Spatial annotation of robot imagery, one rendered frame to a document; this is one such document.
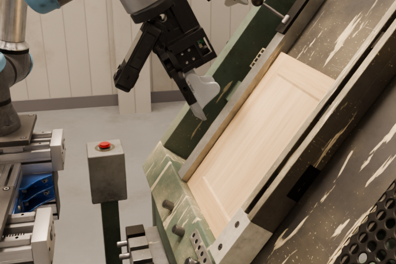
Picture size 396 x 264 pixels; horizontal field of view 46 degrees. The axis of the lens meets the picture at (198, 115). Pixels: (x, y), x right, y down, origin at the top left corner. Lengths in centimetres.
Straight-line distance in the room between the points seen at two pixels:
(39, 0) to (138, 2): 14
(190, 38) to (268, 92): 64
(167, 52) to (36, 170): 92
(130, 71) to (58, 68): 395
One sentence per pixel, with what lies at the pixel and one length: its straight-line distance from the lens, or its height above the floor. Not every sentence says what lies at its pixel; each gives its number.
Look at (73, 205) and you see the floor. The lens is 311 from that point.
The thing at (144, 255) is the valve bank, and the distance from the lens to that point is 137.
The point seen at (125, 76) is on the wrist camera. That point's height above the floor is 140.
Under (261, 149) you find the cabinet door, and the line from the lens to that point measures 122.
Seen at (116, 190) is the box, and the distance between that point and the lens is 162.
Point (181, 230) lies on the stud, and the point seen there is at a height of 87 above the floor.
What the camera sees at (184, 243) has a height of 85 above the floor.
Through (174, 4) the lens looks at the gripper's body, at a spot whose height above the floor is 150.
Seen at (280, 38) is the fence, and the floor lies 132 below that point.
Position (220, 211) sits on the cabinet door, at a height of 93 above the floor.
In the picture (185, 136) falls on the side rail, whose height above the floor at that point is 94.
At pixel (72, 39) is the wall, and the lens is 459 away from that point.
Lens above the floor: 160
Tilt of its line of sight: 21 degrees down
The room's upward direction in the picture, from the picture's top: straight up
